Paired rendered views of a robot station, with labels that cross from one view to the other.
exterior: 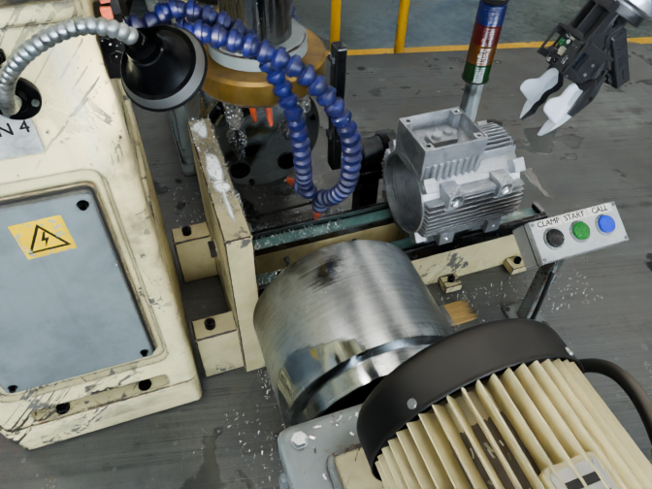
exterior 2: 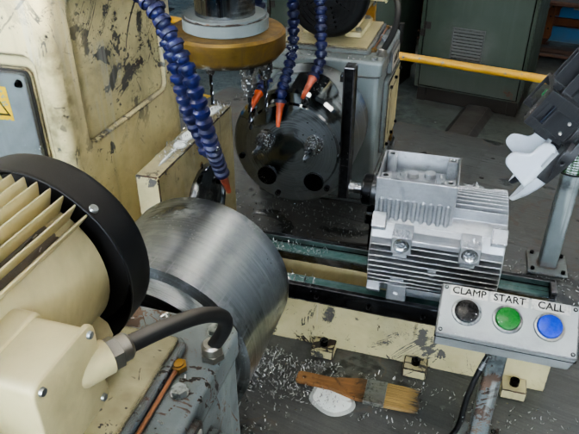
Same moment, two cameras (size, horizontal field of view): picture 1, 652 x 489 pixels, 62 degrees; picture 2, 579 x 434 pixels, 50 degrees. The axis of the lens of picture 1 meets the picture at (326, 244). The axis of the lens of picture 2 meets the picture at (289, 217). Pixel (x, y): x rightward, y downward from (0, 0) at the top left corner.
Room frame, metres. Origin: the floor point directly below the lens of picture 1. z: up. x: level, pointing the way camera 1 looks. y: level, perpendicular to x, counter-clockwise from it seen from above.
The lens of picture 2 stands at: (-0.02, -0.56, 1.59)
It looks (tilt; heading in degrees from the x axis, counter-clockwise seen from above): 32 degrees down; 38
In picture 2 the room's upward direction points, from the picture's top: straight up
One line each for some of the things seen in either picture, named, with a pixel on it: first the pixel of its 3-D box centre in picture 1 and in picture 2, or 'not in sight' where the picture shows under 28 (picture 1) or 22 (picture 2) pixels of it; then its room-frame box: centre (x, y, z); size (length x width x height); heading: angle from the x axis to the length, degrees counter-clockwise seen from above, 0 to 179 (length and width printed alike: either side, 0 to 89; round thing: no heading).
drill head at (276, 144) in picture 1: (246, 105); (307, 125); (1.00, 0.18, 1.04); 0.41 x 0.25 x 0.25; 21
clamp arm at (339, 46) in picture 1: (337, 111); (348, 133); (0.86, -0.01, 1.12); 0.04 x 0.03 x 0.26; 111
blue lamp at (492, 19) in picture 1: (491, 11); not in sight; (1.16, -0.34, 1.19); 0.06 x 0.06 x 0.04
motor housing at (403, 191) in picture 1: (448, 180); (436, 240); (0.80, -0.23, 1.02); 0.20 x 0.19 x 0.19; 112
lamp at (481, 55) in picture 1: (481, 50); not in sight; (1.16, -0.34, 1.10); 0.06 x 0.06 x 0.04
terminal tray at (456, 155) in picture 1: (439, 145); (418, 187); (0.78, -0.19, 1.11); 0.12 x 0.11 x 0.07; 112
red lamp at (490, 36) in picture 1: (486, 31); not in sight; (1.16, -0.34, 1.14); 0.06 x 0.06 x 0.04
